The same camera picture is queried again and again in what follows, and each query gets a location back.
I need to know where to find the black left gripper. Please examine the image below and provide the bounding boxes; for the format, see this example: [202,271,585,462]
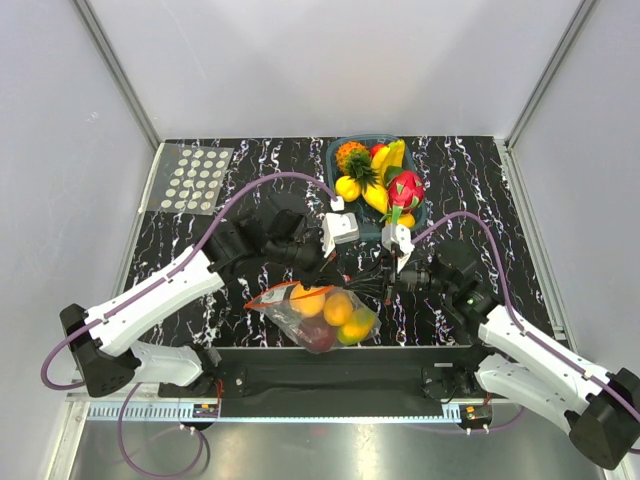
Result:
[266,226,347,291]

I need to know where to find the clear zip top bag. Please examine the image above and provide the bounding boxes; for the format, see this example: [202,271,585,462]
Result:
[245,282,381,354]

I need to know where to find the yellow green mango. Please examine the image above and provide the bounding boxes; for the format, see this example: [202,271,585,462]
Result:
[337,307,377,345]

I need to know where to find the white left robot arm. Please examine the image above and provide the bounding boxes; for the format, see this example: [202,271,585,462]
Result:
[59,209,344,398]

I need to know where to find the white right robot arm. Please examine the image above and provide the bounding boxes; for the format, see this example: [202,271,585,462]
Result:
[349,241,639,470]

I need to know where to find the yellow lemon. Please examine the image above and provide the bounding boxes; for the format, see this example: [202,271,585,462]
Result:
[335,175,362,202]

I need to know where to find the transparent blue plastic fruit tray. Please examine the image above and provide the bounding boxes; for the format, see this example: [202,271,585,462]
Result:
[324,132,430,241]

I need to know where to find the small yellow orange fruit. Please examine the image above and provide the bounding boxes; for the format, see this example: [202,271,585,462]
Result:
[361,184,388,214]

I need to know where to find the pink dragon fruit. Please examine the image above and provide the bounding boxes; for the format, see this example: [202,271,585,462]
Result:
[382,169,425,229]

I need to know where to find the orange pineapple toy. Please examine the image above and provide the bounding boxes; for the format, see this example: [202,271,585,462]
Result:
[335,141,377,188]

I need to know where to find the clear sheet with white dots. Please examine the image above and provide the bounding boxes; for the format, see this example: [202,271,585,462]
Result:
[140,143,234,216]

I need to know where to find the green lime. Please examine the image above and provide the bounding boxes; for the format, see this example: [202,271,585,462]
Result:
[384,166,404,182]

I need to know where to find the red apple behind bananas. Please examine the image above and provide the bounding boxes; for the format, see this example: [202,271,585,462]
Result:
[370,144,385,157]

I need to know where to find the yellow banana bunch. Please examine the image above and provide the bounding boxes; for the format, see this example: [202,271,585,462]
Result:
[371,140,406,185]

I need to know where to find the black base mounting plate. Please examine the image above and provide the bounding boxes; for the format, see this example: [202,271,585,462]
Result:
[158,344,514,401]

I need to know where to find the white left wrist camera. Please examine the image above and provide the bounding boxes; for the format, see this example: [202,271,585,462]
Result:
[322,212,360,258]

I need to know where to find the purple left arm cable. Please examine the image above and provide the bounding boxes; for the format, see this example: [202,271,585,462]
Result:
[40,171,346,477]

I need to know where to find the aluminium frame rail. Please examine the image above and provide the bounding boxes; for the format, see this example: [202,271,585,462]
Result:
[66,362,610,403]

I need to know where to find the white slotted cable duct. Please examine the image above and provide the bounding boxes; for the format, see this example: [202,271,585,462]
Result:
[87,403,462,422]

